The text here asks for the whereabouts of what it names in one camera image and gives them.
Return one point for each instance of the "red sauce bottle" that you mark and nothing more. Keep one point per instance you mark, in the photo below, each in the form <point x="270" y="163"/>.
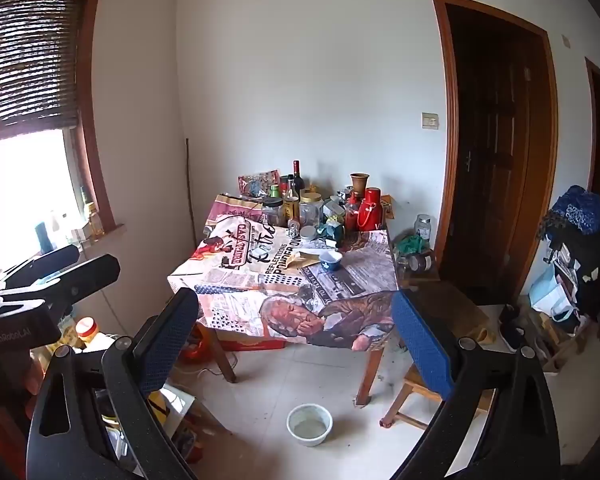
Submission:
<point x="351" y="214"/>

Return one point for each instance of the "person's left hand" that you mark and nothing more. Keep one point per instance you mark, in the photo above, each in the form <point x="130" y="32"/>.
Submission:
<point x="34" y="375"/>

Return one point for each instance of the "clear bottle black cap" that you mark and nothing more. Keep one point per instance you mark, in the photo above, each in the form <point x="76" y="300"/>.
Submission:
<point x="291" y="199"/>

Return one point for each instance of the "thin wooden stick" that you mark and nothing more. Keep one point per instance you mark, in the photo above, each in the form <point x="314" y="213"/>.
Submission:
<point x="189" y="185"/>

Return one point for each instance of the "wooden chair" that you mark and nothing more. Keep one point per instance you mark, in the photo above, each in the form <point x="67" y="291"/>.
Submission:
<point x="450" y="305"/>

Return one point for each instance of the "printed plastic packet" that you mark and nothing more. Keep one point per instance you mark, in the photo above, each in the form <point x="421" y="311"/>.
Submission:
<point x="257" y="182"/>

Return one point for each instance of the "wooden window frame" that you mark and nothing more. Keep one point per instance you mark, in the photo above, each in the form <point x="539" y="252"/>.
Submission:
<point x="92" y="135"/>

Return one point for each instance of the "orange red plastic bag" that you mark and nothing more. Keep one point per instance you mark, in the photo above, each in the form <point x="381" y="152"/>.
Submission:
<point x="195" y="347"/>

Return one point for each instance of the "yellow jar red lid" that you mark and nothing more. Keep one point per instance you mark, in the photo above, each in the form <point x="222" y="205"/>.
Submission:
<point x="86" y="332"/>

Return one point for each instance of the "dark blue cup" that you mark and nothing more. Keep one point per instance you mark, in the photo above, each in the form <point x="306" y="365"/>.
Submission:
<point x="44" y="238"/>

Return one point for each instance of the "glass jar gold lid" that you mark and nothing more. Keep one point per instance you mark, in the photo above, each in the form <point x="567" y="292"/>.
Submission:
<point x="310" y="210"/>

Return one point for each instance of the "blue ceramic bowl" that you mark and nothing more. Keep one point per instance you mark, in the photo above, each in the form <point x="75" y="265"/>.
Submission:
<point x="331" y="259"/>

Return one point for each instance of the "yellow oil bottle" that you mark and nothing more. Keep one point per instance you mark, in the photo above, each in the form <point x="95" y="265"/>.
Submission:
<point x="93" y="216"/>

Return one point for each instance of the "dark green mug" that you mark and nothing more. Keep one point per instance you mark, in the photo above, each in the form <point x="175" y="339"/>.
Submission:
<point x="333" y="233"/>

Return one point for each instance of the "bamboo window blind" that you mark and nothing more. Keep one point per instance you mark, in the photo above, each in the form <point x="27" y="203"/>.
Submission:
<point x="25" y="60"/>

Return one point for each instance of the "blue knit hat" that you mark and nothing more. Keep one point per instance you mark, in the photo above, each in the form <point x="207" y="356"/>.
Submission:
<point x="585" y="210"/>

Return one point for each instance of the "green cap bottle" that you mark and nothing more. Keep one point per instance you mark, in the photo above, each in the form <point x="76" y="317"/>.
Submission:
<point x="274" y="191"/>

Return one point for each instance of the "glass jar dark lid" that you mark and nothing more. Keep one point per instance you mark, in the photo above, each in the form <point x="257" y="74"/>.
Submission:
<point x="272" y="211"/>

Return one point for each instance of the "red thermos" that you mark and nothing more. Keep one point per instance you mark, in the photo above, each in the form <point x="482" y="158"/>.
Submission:
<point x="370" y="210"/>

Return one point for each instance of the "orange box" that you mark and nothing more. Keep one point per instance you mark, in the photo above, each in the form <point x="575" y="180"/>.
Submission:
<point x="387" y="207"/>

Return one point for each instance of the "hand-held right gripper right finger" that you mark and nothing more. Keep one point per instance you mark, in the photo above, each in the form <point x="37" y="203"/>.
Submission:
<point x="425" y="345"/>

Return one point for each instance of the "light blue face mask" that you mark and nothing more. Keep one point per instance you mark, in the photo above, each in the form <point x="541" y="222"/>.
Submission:
<point x="550" y="295"/>

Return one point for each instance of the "wooden table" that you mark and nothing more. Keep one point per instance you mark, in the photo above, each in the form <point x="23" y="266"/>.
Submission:
<point x="372" y="375"/>

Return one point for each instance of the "brown clay vase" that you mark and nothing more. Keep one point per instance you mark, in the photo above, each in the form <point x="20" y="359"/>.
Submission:
<point x="359" y="183"/>

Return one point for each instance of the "round silver tin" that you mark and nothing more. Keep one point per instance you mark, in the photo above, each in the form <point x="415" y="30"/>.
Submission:
<point x="307" y="233"/>

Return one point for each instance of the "white plastic basin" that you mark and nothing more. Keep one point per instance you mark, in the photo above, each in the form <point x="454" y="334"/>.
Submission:
<point x="309" y="425"/>

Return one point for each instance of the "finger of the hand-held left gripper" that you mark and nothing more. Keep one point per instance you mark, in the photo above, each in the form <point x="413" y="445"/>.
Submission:
<point x="80" y="275"/>
<point x="45" y="262"/>

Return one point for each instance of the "green cloth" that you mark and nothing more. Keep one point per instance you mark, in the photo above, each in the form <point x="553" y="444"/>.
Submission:
<point x="410" y="245"/>

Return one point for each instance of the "yellow bag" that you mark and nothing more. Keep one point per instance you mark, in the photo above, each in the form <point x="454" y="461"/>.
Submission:
<point x="160" y="406"/>

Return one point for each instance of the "printed tablecloth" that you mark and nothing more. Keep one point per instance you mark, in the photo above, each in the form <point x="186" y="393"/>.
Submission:
<point x="280" y="310"/>

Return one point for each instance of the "yellow paper envelope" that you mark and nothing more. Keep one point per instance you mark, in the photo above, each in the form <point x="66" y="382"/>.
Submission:
<point x="300" y="260"/>

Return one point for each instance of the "wall light switch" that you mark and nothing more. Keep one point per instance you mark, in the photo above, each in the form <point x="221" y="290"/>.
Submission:
<point x="430" y="120"/>

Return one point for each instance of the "dark wine bottle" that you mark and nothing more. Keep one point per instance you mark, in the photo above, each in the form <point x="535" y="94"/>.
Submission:
<point x="297" y="175"/>

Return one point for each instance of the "green white carton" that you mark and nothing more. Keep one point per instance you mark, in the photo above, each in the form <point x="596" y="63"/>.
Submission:
<point x="332" y="205"/>

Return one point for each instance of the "black bag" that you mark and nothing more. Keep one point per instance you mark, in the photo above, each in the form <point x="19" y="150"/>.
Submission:
<point x="587" y="270"/>

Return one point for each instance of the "black shoes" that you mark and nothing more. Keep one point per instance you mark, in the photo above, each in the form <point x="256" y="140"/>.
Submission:
<point x="512" y="330"/>

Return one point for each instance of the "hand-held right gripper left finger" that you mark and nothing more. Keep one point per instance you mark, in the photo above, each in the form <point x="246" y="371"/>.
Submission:
<point x="165" y="350"/>

